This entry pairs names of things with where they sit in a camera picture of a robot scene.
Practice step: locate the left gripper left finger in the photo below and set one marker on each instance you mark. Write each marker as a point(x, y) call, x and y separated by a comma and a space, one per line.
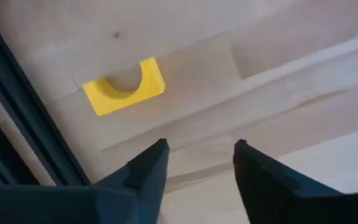
point(145, 186)

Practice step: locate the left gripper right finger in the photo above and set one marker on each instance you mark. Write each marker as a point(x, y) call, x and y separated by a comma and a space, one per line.
point(269, 193)

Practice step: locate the yellow arch block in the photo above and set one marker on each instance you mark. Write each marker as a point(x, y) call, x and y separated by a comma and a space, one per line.
point(120, 101)

